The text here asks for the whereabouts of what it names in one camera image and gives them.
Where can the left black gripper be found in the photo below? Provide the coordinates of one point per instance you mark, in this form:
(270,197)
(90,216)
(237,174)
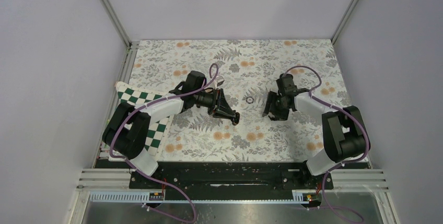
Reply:
(219,107)

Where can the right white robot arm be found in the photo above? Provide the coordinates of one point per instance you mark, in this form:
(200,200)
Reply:
(343,131)

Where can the floral patterned table mat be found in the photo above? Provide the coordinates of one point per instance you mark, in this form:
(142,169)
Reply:
(250,68)

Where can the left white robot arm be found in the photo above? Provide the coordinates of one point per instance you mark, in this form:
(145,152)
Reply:
(128,127)

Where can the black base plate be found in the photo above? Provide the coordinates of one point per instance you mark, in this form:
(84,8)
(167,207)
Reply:
(231,180)

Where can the green white checkered mat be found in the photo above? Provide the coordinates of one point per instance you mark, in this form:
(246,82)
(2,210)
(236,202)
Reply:
(138,96)

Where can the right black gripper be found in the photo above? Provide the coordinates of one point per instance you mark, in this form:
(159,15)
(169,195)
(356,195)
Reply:
(279,116)

